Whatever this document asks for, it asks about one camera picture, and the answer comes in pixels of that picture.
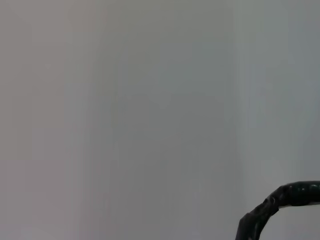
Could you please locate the black round teapot with handle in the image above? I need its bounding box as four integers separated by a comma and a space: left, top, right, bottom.
236, 180, 320, 240

